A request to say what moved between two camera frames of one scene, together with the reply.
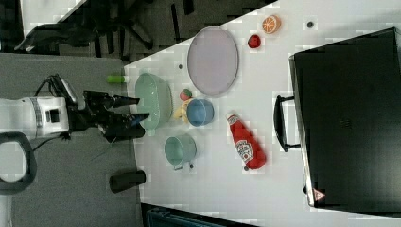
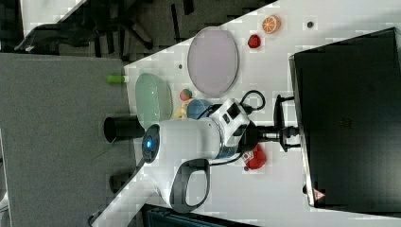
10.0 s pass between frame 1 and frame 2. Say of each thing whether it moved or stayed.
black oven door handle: stayed
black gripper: moved
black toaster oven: stayed
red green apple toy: stayed
